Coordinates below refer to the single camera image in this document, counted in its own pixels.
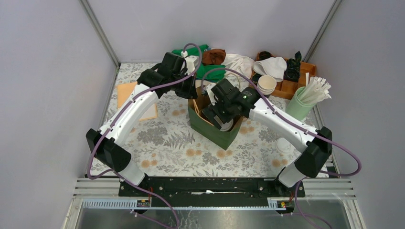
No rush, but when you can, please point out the white folded towel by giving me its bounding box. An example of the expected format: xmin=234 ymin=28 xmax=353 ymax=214
xmin=253 ymin=57 xmax=287 ymax=82

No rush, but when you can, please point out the brown cloth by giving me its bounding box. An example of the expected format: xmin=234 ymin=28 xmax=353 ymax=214
xmin=202 ymin=49 xmax=226 ymax=65

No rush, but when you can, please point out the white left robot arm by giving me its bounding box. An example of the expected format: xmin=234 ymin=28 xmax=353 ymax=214
xmin=86 ymin=51 xmax=201 ymax=196

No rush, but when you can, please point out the white cloth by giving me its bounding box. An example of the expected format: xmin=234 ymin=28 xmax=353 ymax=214
xmin=222 ymin=53 xmax=255 ymax=78

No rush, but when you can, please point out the green paper bag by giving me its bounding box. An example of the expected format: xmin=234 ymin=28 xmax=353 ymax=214
xmin=188 ymin=80 xmax=243 ymax=150

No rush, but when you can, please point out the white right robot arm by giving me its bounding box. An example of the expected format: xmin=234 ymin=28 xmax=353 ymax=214
xmin=202 ymin=79 xmax=332 ymax=197

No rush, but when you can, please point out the green cloth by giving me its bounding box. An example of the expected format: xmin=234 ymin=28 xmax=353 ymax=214
xmin=186 ymin=44 xmax=225 ymax=82

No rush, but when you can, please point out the floral table mat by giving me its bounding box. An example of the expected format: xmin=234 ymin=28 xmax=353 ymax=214
xmin=89 ymin=62 xmax=331 ymax=178

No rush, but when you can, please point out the white paper straws bundle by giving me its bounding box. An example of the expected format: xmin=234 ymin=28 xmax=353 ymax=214
xmin=298 ymin=76 xmax=331 ymax=104

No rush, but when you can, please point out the stack of paper cups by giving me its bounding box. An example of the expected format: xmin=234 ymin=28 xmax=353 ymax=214
xmin=257 ymin=75 xmax=277 ymax=97

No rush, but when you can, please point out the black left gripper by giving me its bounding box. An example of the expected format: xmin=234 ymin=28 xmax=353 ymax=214
xmin=171 ymin=70 xmax=198 ymax=99

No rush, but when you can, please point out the green straw holder cup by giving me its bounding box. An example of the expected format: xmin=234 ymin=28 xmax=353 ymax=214
xmin=285 ymin=87 xmax=316 ymax=121

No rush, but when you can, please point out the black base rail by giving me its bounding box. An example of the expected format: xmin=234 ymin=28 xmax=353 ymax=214
xmin=118 ymin=177 xmax=306 ymax=208

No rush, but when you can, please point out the black crumpled bag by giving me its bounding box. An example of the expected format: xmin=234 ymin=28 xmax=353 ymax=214
xmin=284 ymin=51 xmax=302 ymax=83

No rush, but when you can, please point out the wooden compartment tray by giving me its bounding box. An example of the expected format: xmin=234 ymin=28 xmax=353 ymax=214
xmin=251 ymin=51 xmax=317 ymax=100

